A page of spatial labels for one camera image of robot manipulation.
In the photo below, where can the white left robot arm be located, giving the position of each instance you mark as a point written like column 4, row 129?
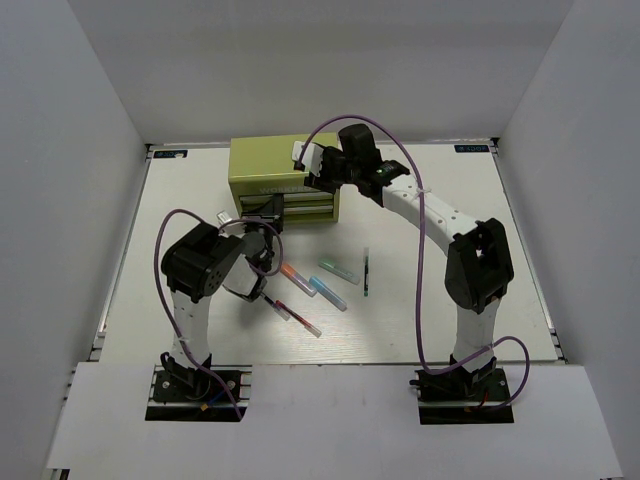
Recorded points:
column 238, row 256

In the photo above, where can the black green gel pen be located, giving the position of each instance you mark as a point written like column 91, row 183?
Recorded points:
column 366, row 275

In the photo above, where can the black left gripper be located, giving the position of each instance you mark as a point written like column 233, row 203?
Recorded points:
column 278, row 221

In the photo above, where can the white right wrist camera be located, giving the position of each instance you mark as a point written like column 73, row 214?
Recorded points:
column 309, row 159

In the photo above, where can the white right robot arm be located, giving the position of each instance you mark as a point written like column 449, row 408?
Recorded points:
column 479, row 267

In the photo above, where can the green metal drawer toolbox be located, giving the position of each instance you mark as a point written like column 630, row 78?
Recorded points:
column 261, row 165

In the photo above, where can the blue right corner label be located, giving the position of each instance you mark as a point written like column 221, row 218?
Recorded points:
column 471, row 148

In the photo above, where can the blue corner label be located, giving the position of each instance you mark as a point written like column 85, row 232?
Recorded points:
column 170, row 154
column 471, row 148

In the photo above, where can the blue left corner label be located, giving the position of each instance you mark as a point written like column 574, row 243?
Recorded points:
column 170, row 154

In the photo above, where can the green drawer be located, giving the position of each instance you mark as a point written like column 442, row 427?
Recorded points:
column 290, row 197
column 308, row 212

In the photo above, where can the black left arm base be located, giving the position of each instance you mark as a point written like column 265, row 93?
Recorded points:
column 187, row 394

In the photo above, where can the purple gel pen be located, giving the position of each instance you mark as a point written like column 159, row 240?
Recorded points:
column 275, row 307

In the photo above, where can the green cap highlighter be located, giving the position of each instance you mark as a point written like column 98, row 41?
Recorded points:
column 339, row 270

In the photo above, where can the red gel pen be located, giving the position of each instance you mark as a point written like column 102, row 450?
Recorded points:
column 305, row 323

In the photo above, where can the blue cap highlighter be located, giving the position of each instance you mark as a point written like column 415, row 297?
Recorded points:
column 328, row 294

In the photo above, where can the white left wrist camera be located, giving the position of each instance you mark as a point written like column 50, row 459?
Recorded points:
column 230, row 226

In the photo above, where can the green top drawer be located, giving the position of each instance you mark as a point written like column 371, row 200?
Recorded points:
column 290, row 197

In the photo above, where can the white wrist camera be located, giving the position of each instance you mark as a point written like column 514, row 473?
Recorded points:
column 309, row 159
column 230, row 226

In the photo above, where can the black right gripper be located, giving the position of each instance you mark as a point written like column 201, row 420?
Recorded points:
column 324, row 181

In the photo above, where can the orange cap highlighter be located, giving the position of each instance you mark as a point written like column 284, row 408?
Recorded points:
column 298, row 280

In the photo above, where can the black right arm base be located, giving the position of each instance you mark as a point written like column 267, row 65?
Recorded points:
column 462, row 398

